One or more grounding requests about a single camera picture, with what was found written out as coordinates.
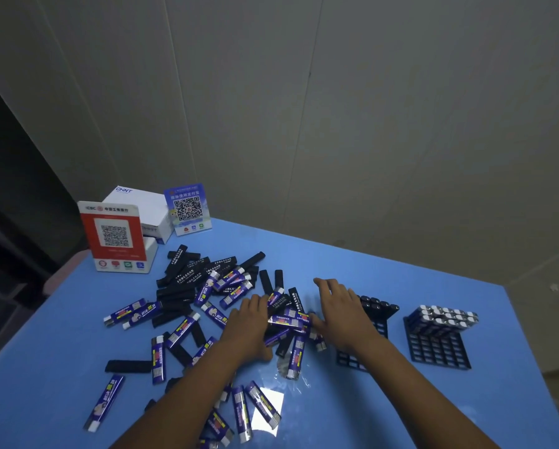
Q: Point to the pile of mixed lighters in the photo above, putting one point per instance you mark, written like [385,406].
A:
[181,285]

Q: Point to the blue code sign stand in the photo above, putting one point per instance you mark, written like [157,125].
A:
[187,208]

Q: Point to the row of blue lighters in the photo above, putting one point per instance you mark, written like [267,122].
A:
[443,318]

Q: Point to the red code sign stand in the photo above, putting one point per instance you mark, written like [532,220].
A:
[115,233]

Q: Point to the person's right forearm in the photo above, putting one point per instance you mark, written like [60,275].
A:
[424,406]

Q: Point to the row of black lighters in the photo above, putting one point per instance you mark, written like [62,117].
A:
[382,307]

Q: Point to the white cardboard box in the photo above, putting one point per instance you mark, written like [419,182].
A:
[150,205]

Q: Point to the person's left hand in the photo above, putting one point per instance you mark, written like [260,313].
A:
[246,332]

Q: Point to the person's left forearm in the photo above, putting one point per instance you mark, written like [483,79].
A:
[176,406]

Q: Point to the person's right hand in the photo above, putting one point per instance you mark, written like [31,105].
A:
[347,322]

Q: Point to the black grid tray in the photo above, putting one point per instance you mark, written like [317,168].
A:
[438,353]
[349,362]

